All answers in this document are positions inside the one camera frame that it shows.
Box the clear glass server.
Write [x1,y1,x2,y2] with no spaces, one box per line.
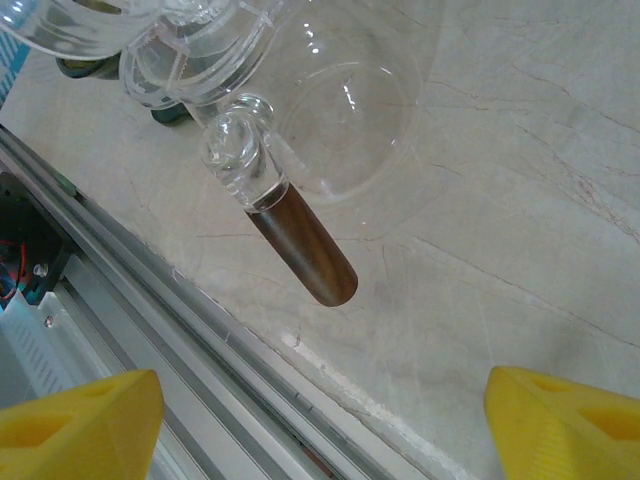
[199,0,446,307]

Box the white perforated cable duct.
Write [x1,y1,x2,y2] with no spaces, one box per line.
[0,291,81,401]

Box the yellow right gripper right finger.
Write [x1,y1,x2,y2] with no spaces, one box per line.
[483,365,640,480]

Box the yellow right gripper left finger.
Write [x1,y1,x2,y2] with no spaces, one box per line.
[0,368,165,480]

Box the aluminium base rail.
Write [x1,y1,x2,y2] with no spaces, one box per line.
[0,124,451,480]

